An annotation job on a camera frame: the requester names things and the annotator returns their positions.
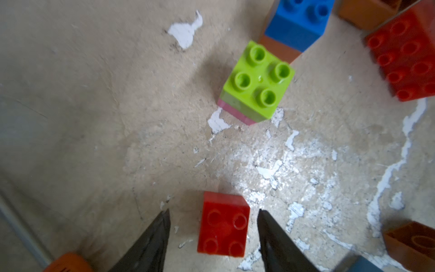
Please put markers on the light blue long lego brick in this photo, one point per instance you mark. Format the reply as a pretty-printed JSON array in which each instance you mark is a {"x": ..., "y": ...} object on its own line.
[{"x": 356, "y": 264}]

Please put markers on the magenta lego brick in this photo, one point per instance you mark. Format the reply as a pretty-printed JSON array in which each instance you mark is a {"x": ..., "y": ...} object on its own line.
[{"x": 234, "y": 112}]

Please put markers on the brown lego brick front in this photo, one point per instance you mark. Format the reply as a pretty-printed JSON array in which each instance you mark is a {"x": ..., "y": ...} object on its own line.
[{"x": 413, "y": 246}]

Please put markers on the orange black handled screwdriver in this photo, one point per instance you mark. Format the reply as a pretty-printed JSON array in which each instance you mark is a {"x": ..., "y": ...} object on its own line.
[{"x": 69, "y": 262}]

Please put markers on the brown lego brick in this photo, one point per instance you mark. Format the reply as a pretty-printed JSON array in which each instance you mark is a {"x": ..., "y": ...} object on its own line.
[
  {"x": 413, "y": 246},
  {"x": 368, "y": 14},
  {"x": 281, "y": 51}
]

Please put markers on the red long lego brick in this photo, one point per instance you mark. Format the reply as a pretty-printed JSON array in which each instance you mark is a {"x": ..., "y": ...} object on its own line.
[{"x": 404, "y": 50}]

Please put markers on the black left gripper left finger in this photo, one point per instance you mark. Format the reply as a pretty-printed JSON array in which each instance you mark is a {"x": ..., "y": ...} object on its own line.
[{"x": 148, "y": 253}]

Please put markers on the red square lego brick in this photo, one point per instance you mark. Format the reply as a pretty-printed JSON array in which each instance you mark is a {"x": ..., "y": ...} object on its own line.
[{"x": 224, "y": 225}]

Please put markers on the lime green lego brick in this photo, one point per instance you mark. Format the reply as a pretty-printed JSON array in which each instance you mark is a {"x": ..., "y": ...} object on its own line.
[{"x": 257, "y": 83}]

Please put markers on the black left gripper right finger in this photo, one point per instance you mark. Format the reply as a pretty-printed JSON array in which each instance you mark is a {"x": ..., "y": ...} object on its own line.
[{"x": 279, "y": 253}]

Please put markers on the dark blue lego brick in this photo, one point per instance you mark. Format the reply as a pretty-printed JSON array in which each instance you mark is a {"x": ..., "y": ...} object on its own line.
[{"x": 299, "y": 24}]

